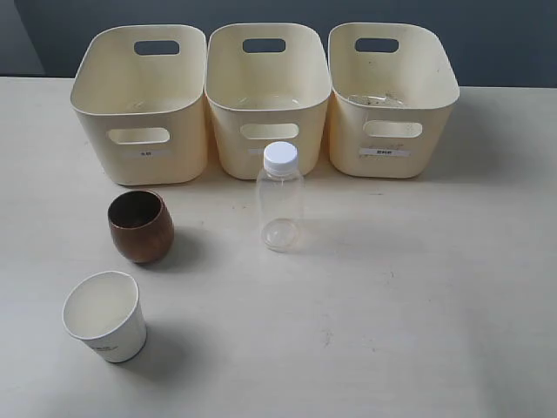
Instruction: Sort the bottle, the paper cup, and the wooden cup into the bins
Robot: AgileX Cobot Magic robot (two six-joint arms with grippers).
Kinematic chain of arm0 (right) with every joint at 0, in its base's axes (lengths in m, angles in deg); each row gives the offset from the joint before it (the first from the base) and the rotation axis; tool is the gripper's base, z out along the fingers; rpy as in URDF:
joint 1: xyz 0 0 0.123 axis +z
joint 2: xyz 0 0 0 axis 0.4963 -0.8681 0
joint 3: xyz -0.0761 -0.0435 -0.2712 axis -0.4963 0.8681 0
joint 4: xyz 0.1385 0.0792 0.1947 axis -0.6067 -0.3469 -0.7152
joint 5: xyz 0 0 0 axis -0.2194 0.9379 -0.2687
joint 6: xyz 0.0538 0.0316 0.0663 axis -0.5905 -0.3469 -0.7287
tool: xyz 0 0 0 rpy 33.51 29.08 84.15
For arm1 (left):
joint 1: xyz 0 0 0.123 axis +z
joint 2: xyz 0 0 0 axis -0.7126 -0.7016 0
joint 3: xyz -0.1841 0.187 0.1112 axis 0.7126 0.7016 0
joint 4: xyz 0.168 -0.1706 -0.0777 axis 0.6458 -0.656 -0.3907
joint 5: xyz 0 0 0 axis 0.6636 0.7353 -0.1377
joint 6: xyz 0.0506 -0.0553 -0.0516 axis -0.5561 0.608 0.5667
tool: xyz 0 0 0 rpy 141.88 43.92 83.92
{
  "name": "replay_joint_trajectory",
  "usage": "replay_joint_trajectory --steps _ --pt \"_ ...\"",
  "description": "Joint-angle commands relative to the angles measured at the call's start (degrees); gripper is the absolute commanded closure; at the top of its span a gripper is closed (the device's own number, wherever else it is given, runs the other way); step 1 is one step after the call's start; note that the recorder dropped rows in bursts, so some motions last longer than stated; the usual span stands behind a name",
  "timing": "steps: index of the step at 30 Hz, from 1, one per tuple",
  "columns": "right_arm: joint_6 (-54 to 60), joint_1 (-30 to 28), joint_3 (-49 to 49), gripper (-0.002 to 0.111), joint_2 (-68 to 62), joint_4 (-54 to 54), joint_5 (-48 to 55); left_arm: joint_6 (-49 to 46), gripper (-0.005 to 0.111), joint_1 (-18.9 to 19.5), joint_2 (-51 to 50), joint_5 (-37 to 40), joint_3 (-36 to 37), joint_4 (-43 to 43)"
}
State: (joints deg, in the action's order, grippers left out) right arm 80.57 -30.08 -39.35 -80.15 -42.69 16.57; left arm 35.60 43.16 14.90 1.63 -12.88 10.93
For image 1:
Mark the cream plastic bin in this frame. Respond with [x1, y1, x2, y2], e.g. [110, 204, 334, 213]
[205, 23, 332, 180]
[70, 24, 208, 186]
[328, 22, 460, 179]

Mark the brown wooden cup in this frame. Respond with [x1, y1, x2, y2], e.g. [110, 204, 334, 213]
[107, 190, 175, 264]

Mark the middle cream plastic bin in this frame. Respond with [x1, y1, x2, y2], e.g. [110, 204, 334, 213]
[205, 23, 332, 180]

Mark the right cream plastic bin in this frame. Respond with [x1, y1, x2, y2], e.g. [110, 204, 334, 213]
[328, 22, 460, 179]

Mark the left cream plastic bin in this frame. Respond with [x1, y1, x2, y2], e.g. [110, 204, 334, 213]
[70, 24, 208, 186]

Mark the white paper cup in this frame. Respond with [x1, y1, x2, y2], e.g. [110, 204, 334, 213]
[62, 271, 147, 363]

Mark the clear plastic bottle white cap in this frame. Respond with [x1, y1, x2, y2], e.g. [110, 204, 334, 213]
[256, 141, 304, 252]

